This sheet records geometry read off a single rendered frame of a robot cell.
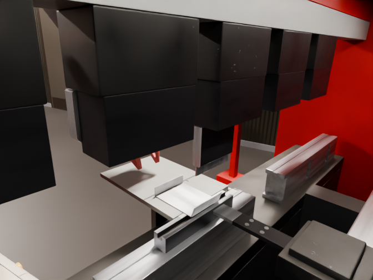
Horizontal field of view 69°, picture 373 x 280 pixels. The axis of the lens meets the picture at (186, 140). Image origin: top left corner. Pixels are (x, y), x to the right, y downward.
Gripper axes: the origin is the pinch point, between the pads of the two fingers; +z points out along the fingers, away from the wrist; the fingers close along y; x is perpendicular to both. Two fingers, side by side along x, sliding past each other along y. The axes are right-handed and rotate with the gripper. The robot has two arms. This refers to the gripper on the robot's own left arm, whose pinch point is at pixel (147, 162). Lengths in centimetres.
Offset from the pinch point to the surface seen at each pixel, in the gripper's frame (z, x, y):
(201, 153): 1.7, -21.6, -3.7
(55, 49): -261, 425, 184
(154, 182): 4.9, -1.4, -1.3
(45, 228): 19, 174, 14
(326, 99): 1, -15, 86
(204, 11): -15.8, -35.2, -8.0
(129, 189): 4.1, -0.1, -7.3
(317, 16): -18, -37, 33
